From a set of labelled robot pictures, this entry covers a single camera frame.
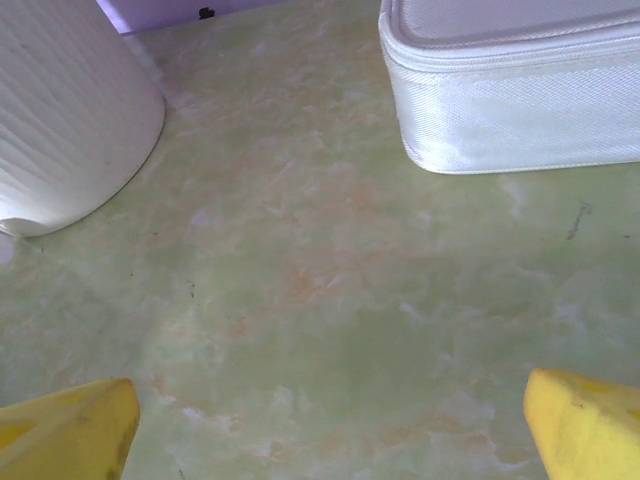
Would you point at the white plastic box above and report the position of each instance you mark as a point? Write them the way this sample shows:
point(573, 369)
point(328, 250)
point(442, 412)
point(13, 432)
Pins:
point(500, 100)

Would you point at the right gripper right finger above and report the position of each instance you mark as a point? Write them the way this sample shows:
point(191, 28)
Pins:
point(590, 435)

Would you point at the white ribbed waste bin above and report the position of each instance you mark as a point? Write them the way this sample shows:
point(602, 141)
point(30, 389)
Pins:
point(70, 115)

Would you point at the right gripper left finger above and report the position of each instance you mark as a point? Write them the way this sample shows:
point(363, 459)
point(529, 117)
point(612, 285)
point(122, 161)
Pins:
point(65, 440)

